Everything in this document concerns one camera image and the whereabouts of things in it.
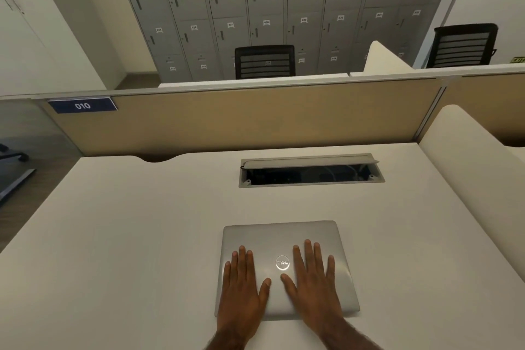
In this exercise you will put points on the person's left hand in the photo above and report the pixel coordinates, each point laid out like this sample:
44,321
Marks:
240,296

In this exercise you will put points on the person's right hand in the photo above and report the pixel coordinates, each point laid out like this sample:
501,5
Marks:
318,294

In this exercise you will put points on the person's left thumb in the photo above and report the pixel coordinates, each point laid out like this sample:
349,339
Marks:
265,289

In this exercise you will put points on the person's left little finger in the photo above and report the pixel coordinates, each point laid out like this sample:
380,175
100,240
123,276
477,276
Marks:
227,272

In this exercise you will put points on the person's right little finger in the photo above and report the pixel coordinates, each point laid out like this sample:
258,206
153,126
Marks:
330,267

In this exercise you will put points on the person's right thumb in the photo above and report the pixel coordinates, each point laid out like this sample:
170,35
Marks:
289,286

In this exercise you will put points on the person's right middle finger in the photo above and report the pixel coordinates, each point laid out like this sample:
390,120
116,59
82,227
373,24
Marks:
309,256

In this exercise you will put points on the person's left middle finger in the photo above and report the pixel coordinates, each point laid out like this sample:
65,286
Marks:
243,261

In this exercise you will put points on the person's right forearm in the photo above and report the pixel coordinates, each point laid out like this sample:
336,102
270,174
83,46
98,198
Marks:
348,335

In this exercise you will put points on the person's left forearm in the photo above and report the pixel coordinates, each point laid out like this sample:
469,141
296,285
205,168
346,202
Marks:
227,340

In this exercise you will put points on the silver closed laptop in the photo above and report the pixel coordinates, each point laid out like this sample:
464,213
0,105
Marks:
283,239

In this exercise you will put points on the beige desk partition panel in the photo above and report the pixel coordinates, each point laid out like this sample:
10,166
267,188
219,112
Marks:
488,107
254,120

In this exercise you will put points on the white curved side divider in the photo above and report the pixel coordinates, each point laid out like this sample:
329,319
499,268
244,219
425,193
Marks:
383,59
471,173

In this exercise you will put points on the black mesh office chair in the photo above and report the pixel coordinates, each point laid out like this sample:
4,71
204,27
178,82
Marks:
265,61
461,46

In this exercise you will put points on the blue desk number sign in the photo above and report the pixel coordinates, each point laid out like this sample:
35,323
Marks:
82,105

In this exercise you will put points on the grey metal desk foot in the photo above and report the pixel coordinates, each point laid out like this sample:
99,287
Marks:
14,185

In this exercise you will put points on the black office chair base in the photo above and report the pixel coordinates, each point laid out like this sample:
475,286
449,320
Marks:
14,155

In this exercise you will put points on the green exit sign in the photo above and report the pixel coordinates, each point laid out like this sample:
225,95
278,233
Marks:
518,60

